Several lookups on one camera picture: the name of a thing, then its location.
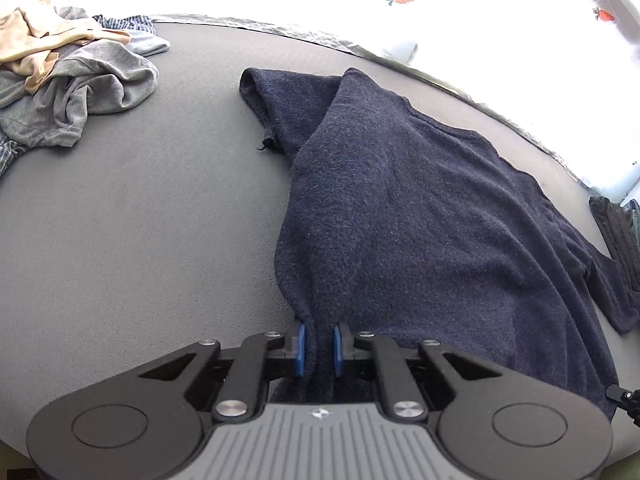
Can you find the pile of grey beige clothes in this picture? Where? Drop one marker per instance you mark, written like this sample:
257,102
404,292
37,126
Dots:
127,23

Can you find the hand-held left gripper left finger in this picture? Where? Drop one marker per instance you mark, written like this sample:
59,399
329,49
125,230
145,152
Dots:
300,355

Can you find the blue-grey folded garment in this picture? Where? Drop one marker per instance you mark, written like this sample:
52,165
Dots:
635,215

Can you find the beige garment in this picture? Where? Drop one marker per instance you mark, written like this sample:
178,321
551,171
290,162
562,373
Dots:
30,40

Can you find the white carrot-print curtain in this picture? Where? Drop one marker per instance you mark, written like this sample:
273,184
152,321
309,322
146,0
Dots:
450,35

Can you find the black folded garment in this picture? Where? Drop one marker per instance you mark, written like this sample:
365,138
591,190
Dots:
617,235

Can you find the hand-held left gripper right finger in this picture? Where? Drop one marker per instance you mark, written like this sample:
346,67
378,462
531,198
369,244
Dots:
338,355

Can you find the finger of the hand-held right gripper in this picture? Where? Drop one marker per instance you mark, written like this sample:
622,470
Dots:
627,400

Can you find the grey t-shirt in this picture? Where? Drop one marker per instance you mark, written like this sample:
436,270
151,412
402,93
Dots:
100,80

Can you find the navy blue sweater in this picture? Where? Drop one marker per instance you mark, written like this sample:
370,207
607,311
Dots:
400,210

